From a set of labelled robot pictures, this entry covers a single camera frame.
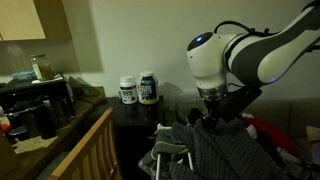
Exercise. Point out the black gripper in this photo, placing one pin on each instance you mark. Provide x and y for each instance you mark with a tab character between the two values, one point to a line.
232	104

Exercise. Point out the dark grey waffle towel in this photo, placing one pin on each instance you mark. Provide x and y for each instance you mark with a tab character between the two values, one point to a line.
229	153

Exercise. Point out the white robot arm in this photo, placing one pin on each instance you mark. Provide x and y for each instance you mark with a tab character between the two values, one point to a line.
231	69

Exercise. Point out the white metal drying rack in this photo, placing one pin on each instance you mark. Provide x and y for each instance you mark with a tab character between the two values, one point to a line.
168	148

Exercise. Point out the red garment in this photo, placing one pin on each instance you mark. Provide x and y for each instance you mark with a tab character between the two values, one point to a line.
275	136

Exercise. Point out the grey green trimmed garment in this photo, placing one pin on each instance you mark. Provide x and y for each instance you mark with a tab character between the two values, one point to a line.
147	164

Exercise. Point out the large white supplement tub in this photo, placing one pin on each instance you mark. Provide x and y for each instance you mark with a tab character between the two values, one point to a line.
148	88

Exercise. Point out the black side table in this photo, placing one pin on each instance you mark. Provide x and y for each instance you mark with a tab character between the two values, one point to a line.
134	127

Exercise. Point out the small white supplement tub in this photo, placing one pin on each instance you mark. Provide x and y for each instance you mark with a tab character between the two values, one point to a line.
128	90

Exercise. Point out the wooden chair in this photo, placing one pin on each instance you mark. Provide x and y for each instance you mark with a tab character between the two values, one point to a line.
94	157

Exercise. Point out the black kettle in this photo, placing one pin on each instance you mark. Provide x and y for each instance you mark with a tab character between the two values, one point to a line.
43	120

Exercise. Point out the glass jar on microwave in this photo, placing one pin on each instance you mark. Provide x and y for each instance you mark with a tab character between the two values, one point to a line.
42	67

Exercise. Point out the black microwave oven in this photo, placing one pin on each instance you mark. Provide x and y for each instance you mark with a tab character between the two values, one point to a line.
15	91

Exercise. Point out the upper wooden cabinet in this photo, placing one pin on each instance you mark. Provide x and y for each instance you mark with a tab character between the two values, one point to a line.
33	20

